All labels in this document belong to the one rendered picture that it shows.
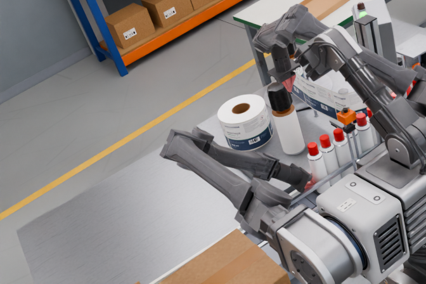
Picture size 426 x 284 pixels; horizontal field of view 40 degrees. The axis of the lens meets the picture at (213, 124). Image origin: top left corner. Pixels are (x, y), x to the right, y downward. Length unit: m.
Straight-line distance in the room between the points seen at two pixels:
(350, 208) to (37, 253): 1.64
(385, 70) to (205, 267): 0.71
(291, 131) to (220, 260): 0.74
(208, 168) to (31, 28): 4.73
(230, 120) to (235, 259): 0.83
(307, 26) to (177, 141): 0.43
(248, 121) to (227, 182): 1.01
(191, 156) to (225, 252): 0.36
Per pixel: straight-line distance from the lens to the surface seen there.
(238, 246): 1.65
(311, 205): 2.05
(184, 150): 1.43
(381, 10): 1.81
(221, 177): 1.31
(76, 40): 6.12
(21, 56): 6.00
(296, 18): 1.46
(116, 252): 2.26
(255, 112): 2.31
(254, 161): 1.77
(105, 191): 2.58
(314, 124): 2.41
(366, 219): 1.05
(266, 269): 1.57
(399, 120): 1.11
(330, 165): 2.03
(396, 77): 1.44
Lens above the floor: 2.27
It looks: 32 degrees down
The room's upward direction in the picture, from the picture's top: 21 degrees counter-clockwise
